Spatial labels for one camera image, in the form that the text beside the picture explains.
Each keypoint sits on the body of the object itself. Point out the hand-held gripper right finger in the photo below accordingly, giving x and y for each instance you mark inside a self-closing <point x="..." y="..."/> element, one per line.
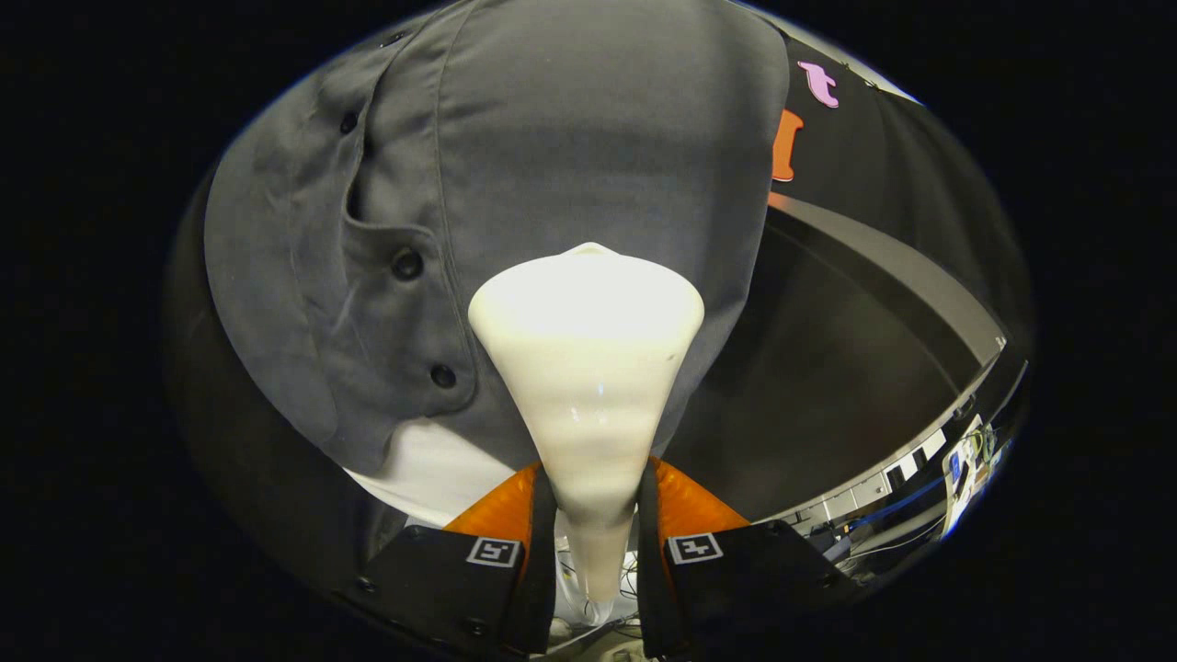
<point x="651" y="570"/>

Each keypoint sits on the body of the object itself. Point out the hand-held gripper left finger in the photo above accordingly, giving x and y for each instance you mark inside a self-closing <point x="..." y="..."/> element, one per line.
<point x="542" y="570"/>

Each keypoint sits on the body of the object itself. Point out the cream mannequin torso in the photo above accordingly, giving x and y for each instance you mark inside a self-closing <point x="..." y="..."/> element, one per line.
<point x="432" y="478"/>

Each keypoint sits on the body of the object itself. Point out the grey cabinet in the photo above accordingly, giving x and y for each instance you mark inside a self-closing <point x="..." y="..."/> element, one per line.
<point x="919" y="276"/>

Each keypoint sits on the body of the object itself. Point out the white garment steamer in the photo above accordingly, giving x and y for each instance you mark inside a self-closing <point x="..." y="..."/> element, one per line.
<point x="588" y="368"/>

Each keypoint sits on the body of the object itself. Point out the grey button shirt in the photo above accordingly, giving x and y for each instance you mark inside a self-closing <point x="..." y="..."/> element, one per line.
<point x="570" y="138"/>

